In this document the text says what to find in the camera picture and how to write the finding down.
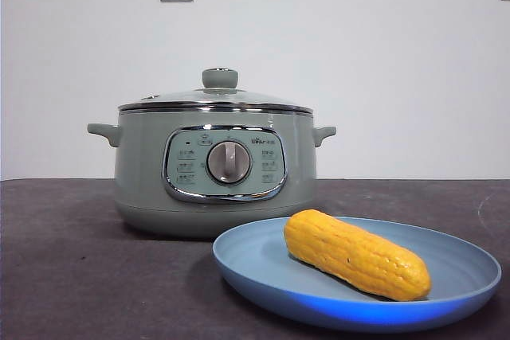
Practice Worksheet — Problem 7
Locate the glass lid with green knob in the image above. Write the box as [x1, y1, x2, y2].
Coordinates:
[118, 68, 312, 115]

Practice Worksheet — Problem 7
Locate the yellow corn cob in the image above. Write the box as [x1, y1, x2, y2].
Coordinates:
[283, 209, 433, 302]

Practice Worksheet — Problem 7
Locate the blue round plate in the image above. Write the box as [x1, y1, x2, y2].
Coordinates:
[212, 215, 502, 334]

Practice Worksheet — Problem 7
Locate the green electric steamer pot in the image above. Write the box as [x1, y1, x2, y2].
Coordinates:
[87, 107, 337, 240]

